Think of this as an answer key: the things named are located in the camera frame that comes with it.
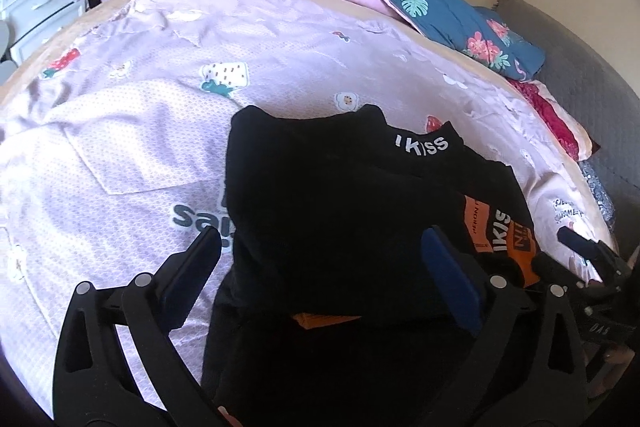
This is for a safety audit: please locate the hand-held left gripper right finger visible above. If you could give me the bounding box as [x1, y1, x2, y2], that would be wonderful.
[421, 226, 588, 427]

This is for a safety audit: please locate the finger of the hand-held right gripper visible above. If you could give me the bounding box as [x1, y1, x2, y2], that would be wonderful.
[557, 226, 629, 277]
[532, 256, 607, 297]

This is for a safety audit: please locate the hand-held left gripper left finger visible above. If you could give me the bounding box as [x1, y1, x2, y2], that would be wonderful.
[51, 226, 236, 427]

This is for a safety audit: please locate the black long-sleeve shirt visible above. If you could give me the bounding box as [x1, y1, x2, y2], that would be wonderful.
[200, 103, 548, 427]

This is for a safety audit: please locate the person's right hand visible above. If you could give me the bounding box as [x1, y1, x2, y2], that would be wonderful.
[587, 347, 632, 403]

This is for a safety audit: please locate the blue patterned pillow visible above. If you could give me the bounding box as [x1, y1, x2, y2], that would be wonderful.
[580, 159, 618, 223]

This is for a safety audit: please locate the red patterned pillow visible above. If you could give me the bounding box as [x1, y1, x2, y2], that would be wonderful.
[510, 78, 601, 162]

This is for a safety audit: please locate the printed lilac bedsheet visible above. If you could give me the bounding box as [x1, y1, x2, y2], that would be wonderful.
[0, 0, 618, 413]

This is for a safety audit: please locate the grey padded headboard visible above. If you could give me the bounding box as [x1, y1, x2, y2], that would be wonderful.
[492, 0, 640, 248]

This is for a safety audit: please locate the blue floral quilt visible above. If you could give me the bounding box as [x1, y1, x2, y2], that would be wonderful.
[295, 0, 547, 82]

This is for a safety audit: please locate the white drawer cabinet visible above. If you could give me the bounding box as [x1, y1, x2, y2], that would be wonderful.
[0, 0, 88, 62]

